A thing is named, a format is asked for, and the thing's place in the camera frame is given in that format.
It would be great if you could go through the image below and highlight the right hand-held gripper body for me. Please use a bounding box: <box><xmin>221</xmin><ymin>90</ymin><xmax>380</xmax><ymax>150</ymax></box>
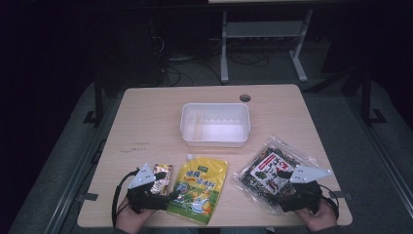
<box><xmin>285</xmin><ymin>165</ymin><xmax>333</xmax><ymax>215</ymax></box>

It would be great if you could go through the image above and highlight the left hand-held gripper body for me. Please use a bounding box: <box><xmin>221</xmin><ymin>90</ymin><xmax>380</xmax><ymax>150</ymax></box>
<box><xmin>126</xmin><ymin>163</ymin><xmax>171</xmax><ymax>215</ymax></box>

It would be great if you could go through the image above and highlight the small snack packet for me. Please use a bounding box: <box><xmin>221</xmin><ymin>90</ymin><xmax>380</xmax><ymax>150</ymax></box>
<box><xmin>149</xmin><ymin>163</ymin><xmax>173</xmax><ymax>197</ymax></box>

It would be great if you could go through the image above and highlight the clear bag of dark snacks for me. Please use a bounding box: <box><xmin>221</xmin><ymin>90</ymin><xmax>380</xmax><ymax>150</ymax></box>
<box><xmin>232</xmin><ymin>135</ymin><xmax>320</xmax><ymax>216</ymax></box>

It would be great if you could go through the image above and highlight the yellow green spouted pouch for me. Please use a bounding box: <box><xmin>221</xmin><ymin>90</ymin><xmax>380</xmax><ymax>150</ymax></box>
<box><xmin>166</xmin><ymin>153</ymin><xmax>229</xmax><ymax>226</ymax></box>

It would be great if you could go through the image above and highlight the white plastic bin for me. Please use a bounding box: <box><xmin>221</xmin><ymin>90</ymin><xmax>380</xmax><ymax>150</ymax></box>
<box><xmin>179</xmin><ymin>102</ymin><xmax>251</xmax><ymax>148</ymax></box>

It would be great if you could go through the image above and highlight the person's left hand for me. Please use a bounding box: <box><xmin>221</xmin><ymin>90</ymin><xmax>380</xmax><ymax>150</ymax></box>
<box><xmin>115</xmin><ymin>197</ymin><xmax>156</xmax><ymax>234</ymax></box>

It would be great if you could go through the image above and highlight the person's right hand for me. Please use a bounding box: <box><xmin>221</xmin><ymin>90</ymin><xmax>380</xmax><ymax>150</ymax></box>
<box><xmin>294</xmin><ymin>198</ymin><xmax>339</xmax><ymax>233</ymax></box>

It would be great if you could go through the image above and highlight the grey tape piece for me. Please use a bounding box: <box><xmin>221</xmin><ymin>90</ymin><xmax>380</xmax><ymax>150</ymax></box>
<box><xmin>77</xmin><ymin>192</ymin><xmax>99</xmax><ymax>202</ymax></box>
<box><xmin>330</xmin><ymin>190</ymin><xmax>354</xmax><ymax>200</ymax></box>

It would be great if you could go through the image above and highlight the black metal stand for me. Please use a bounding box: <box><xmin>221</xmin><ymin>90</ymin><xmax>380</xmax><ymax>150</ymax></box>
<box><xmin>355</xmin><ymin>66</ymin><xmax>388</xmax><ymax>127</ymax></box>
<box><xmin>82</xmin><ymin>81</ymin><xmax>109</xmax><ymax>129</ymax></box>

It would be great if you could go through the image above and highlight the black cable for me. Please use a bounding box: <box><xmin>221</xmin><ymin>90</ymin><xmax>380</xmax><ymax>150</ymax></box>
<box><xmin>111</xmin><ymin>169</ymin><xmax>140</xmax><ymax>228</ymax></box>
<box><xmin>318</xmin><ymin>183</ymin><xmax>341</xmax><ymax>220</ymax></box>

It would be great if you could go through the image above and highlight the aluminium rail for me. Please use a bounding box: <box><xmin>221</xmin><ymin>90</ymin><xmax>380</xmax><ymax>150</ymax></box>
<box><xmin>344</xmin><ymin>96</ymin><xmax>413</xmax><ymax>213</ymax></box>
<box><xmin>48</xmin><ymin>94</ymin><xmax>126</xmax><ymax>234</ymax></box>

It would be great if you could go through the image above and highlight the bundle of floor cables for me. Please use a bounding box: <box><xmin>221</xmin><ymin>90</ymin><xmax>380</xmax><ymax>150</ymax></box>
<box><xmin>152</xmin><ymin>33</ymin><xmax>271</xmax><ymax>88</ymax></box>

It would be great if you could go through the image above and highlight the white desk frame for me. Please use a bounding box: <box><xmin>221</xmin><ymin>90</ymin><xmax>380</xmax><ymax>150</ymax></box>
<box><xmin>207</xmin><ymin>0</ymin><xmax>316</xmax><ymax>84</ymax></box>

